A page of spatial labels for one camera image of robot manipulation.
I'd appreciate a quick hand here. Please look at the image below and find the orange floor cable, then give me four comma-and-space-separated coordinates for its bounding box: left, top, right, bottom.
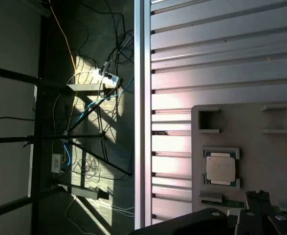
47, 0, 78, 128

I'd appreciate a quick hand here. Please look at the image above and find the blue network cable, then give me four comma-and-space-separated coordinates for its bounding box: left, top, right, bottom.
78, 73, 135, 123

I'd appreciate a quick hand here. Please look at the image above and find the white power strip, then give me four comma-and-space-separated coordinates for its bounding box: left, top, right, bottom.
66, 69, 122, 93

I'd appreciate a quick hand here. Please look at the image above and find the silver CPU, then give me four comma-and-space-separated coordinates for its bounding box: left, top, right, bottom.
203, 149, 238, 185

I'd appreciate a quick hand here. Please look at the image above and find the grey parts rack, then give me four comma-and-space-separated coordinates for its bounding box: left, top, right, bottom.
191, 104, 287, 214

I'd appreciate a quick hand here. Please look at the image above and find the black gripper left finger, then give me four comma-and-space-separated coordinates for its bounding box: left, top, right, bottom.
128, 207, 229, 235

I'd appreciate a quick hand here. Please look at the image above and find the green RAM stick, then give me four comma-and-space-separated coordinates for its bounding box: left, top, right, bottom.
201, 199, 246, 209

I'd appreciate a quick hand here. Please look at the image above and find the small white adapter box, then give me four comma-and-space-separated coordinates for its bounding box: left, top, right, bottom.
51, 153, 63, 174

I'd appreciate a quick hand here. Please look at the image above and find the black tripod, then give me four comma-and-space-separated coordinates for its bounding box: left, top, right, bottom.
0, 83, 133, 177

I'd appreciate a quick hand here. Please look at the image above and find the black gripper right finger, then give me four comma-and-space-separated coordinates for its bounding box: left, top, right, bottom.
235, 190, 287, 235

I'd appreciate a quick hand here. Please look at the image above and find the black metal desk frame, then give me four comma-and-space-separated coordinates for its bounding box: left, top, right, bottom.
0, 0, 68, 235

